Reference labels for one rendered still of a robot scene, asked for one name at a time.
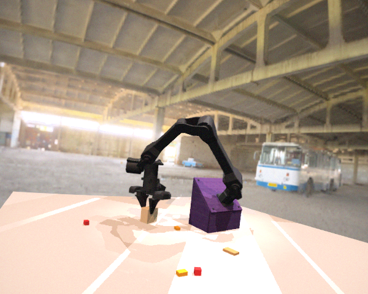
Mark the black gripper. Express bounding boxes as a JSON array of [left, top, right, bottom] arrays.
[[129, 175, 171, 214]]

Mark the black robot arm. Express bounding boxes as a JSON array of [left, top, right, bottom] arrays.
[[126, 115, 243, 207]]

